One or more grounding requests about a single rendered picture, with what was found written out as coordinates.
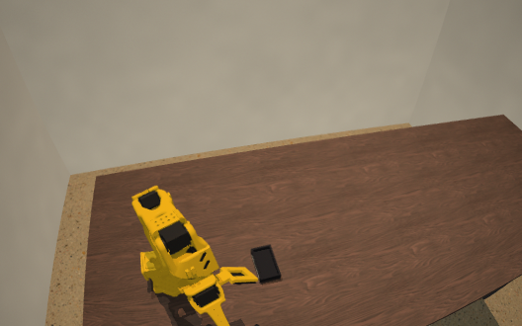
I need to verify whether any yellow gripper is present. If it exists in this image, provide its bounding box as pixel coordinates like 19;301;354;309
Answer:
178;267;258;326

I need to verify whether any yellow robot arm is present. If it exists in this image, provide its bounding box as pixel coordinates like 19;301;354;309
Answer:
131;186;219;296

